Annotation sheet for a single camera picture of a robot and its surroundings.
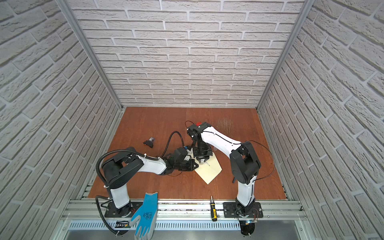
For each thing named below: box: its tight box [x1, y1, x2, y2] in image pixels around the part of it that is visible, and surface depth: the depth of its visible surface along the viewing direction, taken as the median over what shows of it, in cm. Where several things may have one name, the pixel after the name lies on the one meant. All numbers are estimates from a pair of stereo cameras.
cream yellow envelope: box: [194, 152, 223, 185], surface depth 89 cm
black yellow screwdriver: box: [210, 195, 218, 222], surface depth 73 cm
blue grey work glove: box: [129, 192, 158, 240], surface depth 72 cm
